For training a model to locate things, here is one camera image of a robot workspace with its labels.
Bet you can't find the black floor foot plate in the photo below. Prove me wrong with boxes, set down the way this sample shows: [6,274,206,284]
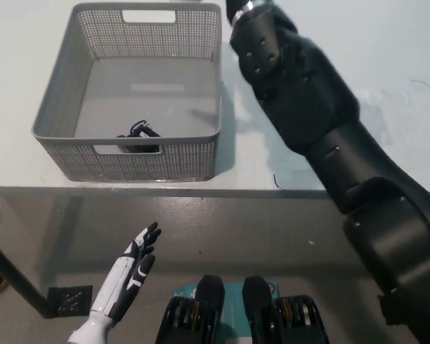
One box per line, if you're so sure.
[47,285,94,318]
[377,293,399,326]

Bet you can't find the black metal table leg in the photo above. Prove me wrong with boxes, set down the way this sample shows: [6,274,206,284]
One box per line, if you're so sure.
[0,232,57,320]

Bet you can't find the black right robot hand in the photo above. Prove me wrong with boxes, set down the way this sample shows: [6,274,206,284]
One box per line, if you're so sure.
[224,0,251,19]

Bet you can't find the grey perforated plastic basket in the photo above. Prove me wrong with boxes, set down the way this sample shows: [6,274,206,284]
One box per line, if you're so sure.
[31,2,224,182]

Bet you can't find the black webcam with cable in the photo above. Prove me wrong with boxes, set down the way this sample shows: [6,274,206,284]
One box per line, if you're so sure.
[115,119,163,153]

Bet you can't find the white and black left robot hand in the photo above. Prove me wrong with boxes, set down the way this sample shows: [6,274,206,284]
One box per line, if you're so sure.
[88,221,163,326]

